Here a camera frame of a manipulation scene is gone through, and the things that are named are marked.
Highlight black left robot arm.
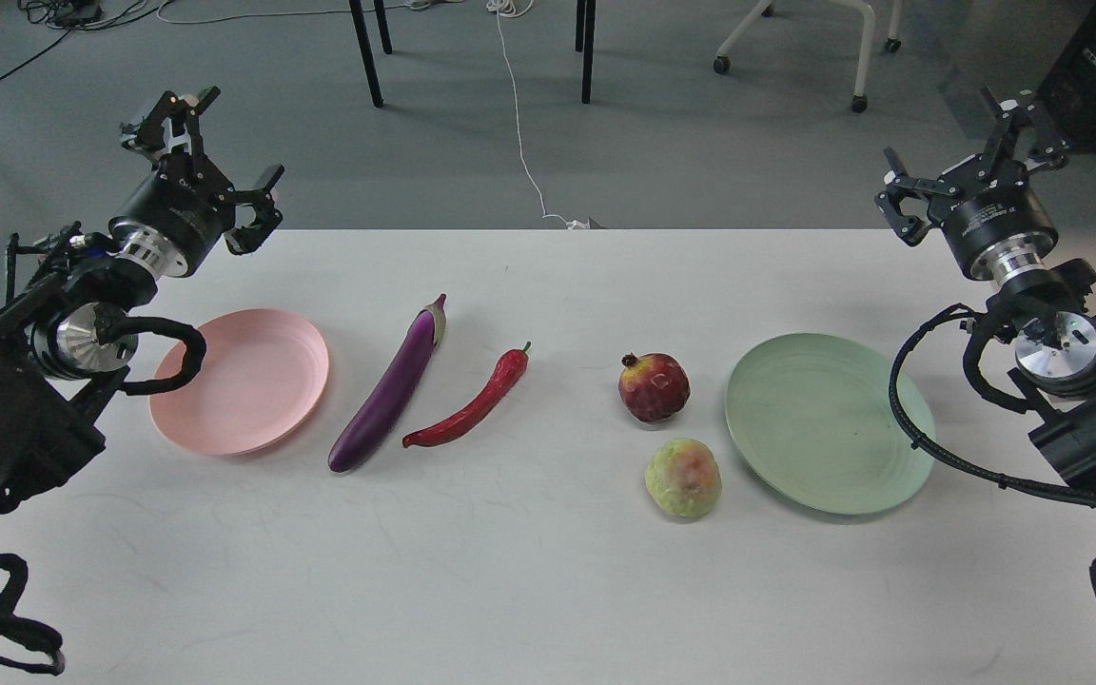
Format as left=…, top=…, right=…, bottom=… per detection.
left=0, top=87, right=284, bottom=675

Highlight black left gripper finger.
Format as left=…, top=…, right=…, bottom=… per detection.
left=119, top=87, right=221, bottom=179
left=217, top=165, right=285, bottom=256

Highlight red chili pepper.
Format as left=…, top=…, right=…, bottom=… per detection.
left=401, top=340, right=532, bottom=448

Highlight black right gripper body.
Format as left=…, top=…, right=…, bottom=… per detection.
left=940, top=183, right=1058, bottom=282

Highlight black table legs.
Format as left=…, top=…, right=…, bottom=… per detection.
left=346, top=1, right=597, bottom=109

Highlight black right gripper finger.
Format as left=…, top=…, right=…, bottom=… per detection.
left=977, top=87, right=1069, bottom=186
left=874, top=147, right=960, bottom=248

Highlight purple eggplant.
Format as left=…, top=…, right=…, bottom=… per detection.
left=327, top=292, right=447, bottom=473

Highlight red pomegranate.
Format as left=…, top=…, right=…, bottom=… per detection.
left=617, top=354, right=690, bottom=424

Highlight pink plate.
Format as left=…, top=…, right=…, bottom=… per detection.
left=149, top=308, right=331, bottom=457

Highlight white wheeled chair base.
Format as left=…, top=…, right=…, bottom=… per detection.
left=712, top=1, right=906, bottom=114

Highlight green plate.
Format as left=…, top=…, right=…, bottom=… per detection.
left=724, top=333, right=934, bottom=517

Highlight white cable on floor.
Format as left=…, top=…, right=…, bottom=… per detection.
left=486, top=0, right=589, bottom=230

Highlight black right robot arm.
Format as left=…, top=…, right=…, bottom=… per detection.
left=875, top=89, right=1096, bottom=510

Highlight black cables on floor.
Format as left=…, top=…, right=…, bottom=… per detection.
left=0, top=0, right=416, bottom=110

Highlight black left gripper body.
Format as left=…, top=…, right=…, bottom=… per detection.
left=109, top=152, right=235, bottom=278

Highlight yellow green fruit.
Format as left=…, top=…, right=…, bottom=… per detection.
left=643, top=438, right=723, bottom=520

